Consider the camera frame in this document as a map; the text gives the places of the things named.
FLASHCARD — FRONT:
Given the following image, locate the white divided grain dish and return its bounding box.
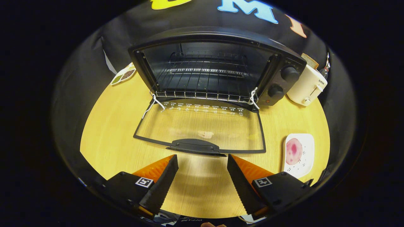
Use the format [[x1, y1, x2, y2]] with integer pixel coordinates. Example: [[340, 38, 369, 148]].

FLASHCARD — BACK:
[[110, 62, 137, 85]]

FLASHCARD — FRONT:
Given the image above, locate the white string tie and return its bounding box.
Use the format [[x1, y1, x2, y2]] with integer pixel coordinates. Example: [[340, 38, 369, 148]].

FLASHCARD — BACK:
[[248, 87, 260, 110], [141, 93, 166, 119]]

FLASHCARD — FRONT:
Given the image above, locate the white square plate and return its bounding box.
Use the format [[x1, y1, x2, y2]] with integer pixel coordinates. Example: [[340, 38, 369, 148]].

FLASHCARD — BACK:
[[282, 133, 315, 178]]

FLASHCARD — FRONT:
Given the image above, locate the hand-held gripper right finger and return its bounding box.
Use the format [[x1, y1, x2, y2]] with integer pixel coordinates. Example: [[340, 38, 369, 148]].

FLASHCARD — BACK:
[[227, 154, 314, 218]]

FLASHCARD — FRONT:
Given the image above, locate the white pop-up toaster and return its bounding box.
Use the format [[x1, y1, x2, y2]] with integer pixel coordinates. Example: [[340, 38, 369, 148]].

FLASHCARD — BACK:
[[287, 54, 328, 106]]

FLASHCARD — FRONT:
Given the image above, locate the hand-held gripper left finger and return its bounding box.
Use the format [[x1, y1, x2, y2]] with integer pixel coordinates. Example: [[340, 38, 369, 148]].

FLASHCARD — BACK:
[[101, 154, 179, 220]]

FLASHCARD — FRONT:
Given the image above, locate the brown bread slice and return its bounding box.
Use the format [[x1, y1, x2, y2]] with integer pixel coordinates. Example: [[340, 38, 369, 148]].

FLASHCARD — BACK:
[[301, 53, 319, 70]]

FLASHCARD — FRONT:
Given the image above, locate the wire oven rack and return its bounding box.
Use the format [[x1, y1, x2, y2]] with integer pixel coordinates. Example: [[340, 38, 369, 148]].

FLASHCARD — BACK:
[[151, 52, 259, 103]]

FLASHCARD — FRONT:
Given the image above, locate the pink ham slice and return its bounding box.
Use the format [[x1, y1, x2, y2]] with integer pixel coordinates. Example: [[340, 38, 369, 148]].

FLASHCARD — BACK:
[[286, 138, 303, 165]]

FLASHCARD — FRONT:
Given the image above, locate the clear water bottle red label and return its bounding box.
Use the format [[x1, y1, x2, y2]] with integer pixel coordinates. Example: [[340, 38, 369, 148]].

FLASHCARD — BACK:
[[319, 52, 330, 79]]

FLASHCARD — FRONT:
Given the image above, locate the black toaster oven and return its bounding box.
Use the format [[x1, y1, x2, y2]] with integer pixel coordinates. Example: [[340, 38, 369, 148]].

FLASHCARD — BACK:
[[128, 27, 307, 157]]

